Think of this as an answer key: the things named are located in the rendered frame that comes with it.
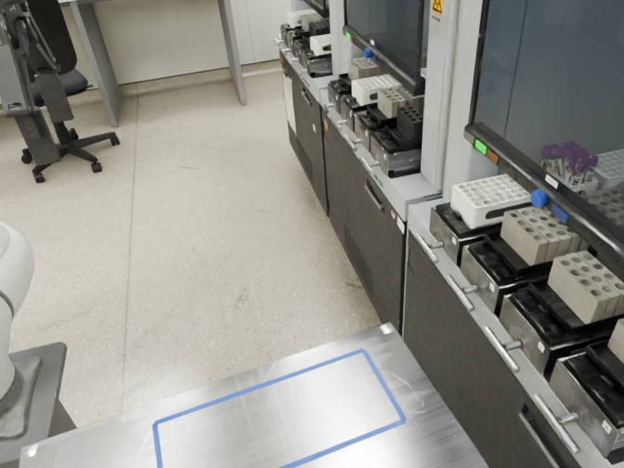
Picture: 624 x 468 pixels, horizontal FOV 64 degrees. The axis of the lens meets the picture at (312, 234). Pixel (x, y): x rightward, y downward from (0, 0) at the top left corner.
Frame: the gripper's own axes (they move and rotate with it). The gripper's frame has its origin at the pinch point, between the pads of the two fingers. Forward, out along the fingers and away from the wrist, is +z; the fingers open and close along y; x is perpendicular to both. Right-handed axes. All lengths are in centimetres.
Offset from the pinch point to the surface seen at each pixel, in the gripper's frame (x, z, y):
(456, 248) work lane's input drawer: 66, 42, -4
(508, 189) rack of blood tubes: 80, 33, -9
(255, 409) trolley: 18.4, 37.9, 24.2
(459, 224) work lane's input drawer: 68, 38, -7
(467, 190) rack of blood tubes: 72, 34, -13
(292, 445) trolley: 22, 38, 31
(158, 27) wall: 0, 71, -360
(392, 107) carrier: 74, 33, -60
